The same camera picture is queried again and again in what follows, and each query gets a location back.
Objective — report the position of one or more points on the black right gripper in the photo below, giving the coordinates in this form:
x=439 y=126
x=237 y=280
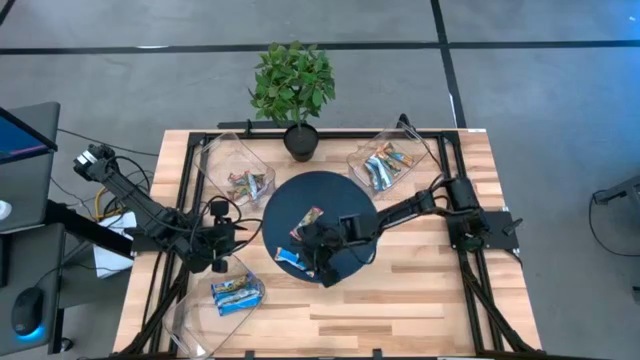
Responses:
x=337 y=250

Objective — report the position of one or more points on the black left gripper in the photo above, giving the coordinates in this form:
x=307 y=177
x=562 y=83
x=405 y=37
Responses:
x=220 y=237

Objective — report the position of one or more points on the multicolour granola bar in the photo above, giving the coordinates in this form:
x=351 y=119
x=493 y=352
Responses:
x=242 y=194
x=237 y=179
x=254 y=184

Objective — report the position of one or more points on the green blue granola bar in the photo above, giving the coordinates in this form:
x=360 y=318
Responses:
x=231 y=284

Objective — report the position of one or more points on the orange green granola bar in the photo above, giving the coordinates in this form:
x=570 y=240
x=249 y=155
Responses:
x=397 y=156

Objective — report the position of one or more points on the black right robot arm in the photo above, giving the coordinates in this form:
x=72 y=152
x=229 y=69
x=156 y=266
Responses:
x=400 y=212

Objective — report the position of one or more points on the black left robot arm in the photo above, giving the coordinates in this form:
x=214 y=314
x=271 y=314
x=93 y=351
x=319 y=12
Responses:
x=135 y=200

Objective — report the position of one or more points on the brown orange granola bar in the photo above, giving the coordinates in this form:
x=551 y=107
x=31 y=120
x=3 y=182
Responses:
x=306 y=223

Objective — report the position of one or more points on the round dark blue plate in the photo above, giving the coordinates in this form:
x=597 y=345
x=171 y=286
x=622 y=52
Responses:
x=300 y=195

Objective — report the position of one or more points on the clear plastic bin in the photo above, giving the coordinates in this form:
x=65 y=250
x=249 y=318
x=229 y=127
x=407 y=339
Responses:
x=225 y=155
x=200 y=325
x=407 y=142

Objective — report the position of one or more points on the white paper sheet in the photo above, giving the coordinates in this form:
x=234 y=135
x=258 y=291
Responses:
x=112 y=250

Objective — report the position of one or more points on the black desk support bar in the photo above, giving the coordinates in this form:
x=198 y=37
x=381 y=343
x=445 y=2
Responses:
x=85 y=227

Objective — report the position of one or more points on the green plant in black pot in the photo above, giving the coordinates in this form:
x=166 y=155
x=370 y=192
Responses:
x=292 y=85

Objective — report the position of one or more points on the grey side desk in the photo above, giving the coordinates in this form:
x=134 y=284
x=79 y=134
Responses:
x=30 y=250

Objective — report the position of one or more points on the black computer mouse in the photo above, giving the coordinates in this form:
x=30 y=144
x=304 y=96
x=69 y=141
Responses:
x=27 y=310

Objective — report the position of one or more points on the white round object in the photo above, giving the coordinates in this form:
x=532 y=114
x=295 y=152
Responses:
x=3 y=210

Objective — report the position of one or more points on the laptop with blue screen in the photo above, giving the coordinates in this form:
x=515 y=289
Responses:
x=20 y=142

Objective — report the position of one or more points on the black stand leg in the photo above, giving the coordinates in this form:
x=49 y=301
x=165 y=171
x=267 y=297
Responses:
x=620 y=189

